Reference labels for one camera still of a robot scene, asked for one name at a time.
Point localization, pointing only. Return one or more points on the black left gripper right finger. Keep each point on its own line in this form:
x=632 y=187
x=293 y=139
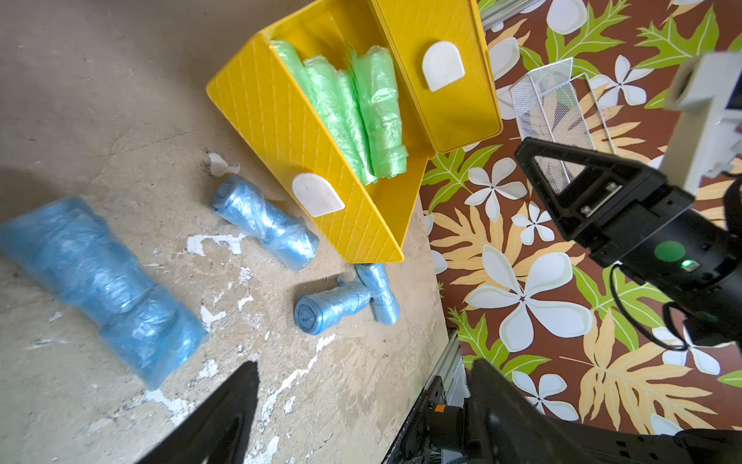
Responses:
x=509 y=429

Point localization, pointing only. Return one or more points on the yellow drawer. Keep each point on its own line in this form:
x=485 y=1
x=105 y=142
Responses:
x=262 y=101

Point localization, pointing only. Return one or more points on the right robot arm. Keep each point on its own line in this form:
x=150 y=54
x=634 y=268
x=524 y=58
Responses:
x=692 y=261

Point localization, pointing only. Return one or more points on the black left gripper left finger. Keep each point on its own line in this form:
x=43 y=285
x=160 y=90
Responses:
x=218 y=431

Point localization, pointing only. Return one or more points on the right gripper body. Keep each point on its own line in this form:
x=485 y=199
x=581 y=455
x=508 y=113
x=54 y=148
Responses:
x=630 y=216

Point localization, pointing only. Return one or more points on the blue trash bag roll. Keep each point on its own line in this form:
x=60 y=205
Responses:
x=286 y=237
x=73 y=253
x=320 y=311
x=385 y=307

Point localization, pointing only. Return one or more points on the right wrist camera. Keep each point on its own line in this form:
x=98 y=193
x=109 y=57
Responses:
x=706 y=92

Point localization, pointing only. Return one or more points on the yellow plastic drawer cabinet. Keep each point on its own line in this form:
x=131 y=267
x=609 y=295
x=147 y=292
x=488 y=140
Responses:
x=440 y=50

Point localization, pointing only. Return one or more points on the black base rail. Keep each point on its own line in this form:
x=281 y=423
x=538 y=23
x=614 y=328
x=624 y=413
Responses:
x=430 y=422

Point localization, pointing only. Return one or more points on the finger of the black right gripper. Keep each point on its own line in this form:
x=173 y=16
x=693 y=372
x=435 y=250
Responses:
x=603 y=168
x=552 y=171

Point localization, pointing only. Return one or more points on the white mesh basket right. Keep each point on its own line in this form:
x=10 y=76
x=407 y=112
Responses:
x=557 y=103

